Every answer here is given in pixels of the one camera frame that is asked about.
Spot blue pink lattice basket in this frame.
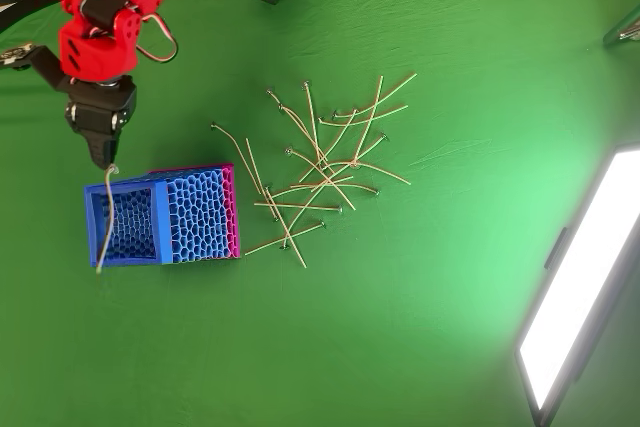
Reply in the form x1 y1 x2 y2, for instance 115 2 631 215
83 162 243 268

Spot black camera bracket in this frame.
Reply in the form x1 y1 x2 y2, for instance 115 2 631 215
0 42 71 94

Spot green table cloth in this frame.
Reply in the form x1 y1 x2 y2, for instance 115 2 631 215
0 0 640 427

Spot LED light panel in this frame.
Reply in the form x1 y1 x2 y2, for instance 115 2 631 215
514 144 640 427

